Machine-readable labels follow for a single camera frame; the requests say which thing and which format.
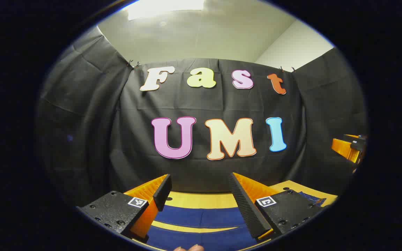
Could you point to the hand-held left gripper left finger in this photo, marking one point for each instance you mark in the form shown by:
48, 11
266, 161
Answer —
162, 193

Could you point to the blue denim jeans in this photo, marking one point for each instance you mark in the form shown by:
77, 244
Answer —
201, 216

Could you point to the black backdrop cloth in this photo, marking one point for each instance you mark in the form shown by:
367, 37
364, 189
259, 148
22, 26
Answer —
204, 104

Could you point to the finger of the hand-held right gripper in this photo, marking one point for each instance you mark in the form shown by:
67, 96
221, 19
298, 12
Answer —
357, 169
344, 148

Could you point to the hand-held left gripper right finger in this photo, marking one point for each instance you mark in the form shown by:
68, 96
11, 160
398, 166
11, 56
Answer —
244, 205

